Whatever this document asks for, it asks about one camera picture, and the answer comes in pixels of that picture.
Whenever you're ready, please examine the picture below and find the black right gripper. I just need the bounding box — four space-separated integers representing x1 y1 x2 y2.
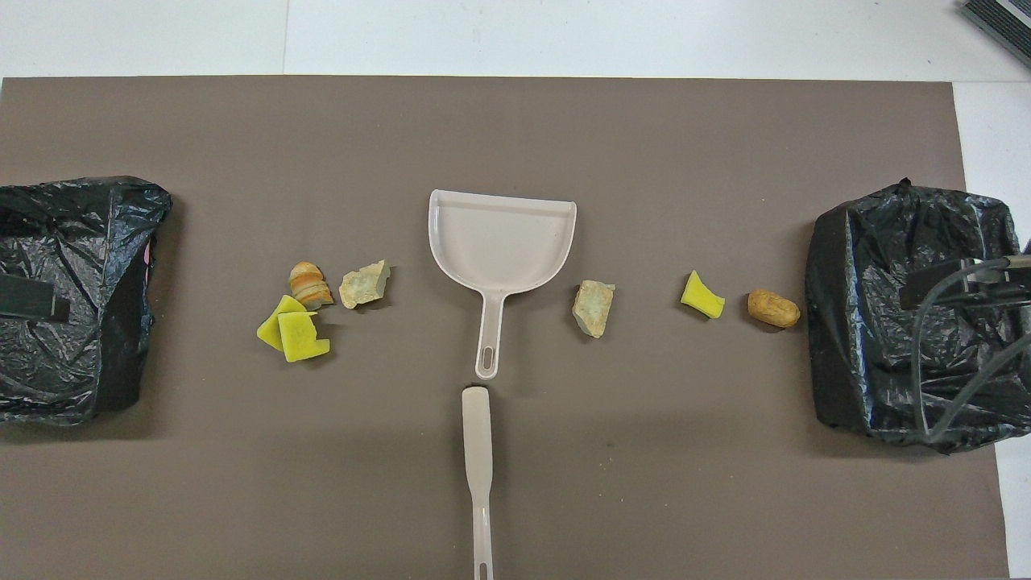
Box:
900 256 1031 312

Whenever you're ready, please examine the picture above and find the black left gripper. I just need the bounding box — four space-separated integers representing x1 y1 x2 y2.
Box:
0 272 72 325

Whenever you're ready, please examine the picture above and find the brown bread roll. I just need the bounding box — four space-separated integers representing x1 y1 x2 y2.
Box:
747 289 802 329

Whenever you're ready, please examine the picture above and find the small yellow sponge wedge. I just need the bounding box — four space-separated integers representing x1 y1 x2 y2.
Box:
680 270 726 320

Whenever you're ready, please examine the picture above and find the notched yellow sponge piece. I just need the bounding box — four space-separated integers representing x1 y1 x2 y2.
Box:
277 311 332 363

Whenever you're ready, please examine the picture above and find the striped orange croissant piece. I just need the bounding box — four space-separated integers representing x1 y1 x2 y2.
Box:
288 261 335 310

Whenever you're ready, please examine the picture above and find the croissant piece with pale side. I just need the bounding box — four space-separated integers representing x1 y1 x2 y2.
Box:
338 259 393 310

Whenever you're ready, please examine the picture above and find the pale torn bread chunk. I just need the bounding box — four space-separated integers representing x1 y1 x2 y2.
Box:
572 280 617 339

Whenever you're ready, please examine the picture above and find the beige plastic dustpan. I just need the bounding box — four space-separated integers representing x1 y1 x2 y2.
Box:
428 189 578 381

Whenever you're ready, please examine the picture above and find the beige brush with black bristles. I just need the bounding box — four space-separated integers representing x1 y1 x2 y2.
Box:
461 385 495 580

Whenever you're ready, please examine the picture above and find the black bag lined bin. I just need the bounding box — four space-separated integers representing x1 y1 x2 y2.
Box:
0 176 174 426
805 179 1031 456

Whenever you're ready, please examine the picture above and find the grey ribbed panel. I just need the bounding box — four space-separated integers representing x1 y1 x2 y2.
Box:
960 0 1031 69

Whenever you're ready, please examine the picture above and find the large brown table mat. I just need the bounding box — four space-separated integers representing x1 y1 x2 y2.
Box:
0 77 1012 580

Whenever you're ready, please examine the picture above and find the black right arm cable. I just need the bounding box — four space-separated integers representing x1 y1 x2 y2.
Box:
910 256 1031 442

